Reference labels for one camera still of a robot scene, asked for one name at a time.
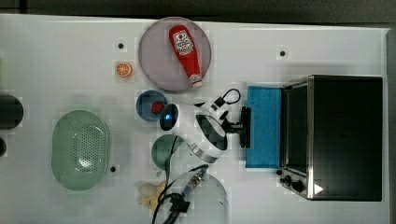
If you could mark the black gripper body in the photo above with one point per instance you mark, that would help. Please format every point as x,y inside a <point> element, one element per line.
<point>231,127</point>

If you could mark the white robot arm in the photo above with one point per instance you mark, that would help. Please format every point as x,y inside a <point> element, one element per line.
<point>204,128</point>

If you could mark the black steel toaster oven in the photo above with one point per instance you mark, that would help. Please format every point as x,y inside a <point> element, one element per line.
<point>331,142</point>

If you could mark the red strawberry toy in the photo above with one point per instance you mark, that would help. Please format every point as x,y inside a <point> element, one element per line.
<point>157,107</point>

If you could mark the blue small bowl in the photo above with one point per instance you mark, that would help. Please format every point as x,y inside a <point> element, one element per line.
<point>144,102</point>

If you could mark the lilac round plate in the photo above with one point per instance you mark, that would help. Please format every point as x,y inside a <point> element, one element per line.
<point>159,61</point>

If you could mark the peeled banana toy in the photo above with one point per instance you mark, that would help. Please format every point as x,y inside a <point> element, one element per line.
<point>149,195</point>

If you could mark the red ketchup bottle toy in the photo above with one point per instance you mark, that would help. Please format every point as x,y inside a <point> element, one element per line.
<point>184,47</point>

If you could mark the orange slice toy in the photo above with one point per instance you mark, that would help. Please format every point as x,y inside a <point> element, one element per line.
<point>124,69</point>

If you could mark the green oval colander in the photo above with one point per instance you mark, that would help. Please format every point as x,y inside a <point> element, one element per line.
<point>80,150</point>

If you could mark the black frying pan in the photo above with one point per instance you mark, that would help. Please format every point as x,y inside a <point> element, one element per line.
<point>11,112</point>

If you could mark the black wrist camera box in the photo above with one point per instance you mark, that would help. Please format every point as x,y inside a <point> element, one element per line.
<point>222,99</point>

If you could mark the green cup with handle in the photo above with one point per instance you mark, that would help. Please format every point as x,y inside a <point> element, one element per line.
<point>166,147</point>

